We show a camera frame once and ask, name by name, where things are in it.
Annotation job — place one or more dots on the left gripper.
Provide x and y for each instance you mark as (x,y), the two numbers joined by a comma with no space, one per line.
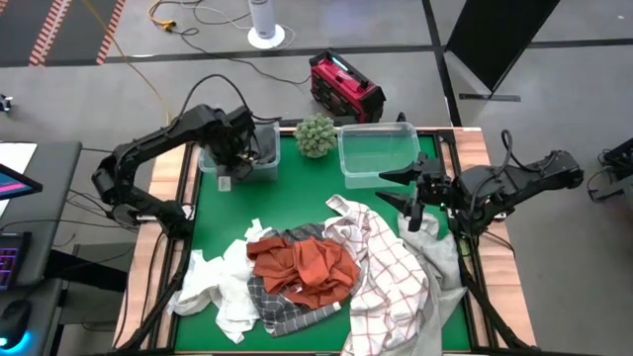
(237,146)

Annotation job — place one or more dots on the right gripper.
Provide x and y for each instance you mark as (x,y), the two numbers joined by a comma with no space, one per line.
(435,180)

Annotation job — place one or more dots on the dark grey terry towel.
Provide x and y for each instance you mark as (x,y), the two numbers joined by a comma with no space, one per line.
(267,148)

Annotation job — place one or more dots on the light grey waffle towel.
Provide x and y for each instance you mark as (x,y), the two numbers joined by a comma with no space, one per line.
(445,262)

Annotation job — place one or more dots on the white red-checked towel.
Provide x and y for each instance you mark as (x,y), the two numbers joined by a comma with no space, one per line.
(390,287)

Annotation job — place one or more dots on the plain white towel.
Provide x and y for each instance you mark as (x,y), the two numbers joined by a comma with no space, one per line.
(217,282)

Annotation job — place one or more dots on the dark grey checked towel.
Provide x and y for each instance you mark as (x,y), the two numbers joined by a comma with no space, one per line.
(282,316)

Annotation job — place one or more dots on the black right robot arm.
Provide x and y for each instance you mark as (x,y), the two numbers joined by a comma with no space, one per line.
(524,180)

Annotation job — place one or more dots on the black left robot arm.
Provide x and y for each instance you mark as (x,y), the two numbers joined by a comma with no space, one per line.
(148,141)

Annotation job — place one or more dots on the clear plastic bin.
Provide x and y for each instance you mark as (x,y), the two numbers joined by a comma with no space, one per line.
(269,173)
(376,153)

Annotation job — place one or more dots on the potted green succulent plant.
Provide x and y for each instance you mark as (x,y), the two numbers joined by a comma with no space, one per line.
(315,136)

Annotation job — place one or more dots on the red black tool case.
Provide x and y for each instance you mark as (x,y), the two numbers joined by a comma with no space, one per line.
(346,89)

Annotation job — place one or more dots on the white cylindrical stand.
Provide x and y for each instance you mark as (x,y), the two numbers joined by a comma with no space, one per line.
(264,20)

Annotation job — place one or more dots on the black divider panel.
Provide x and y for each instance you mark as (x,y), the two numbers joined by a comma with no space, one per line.
(499,34)

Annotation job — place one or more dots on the dark grey desk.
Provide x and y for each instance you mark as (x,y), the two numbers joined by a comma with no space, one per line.
(54,207)
(47,316)

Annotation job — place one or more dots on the white paper sheet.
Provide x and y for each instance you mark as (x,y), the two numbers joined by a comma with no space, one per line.
(17,154)

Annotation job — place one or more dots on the tilted monitor screen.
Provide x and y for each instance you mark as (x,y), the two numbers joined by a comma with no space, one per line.
(15,184)

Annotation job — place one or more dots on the small black white device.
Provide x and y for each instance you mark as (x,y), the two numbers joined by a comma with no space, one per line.
(5,103)

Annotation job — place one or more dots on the backlit keyboard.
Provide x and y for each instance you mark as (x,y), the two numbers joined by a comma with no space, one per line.
(12,262)

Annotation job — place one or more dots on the black computer mouse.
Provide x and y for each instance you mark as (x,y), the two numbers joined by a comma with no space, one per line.
(15,319)

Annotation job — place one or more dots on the black aluminium table frame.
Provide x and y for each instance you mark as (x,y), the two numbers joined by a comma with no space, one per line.
(475,326)

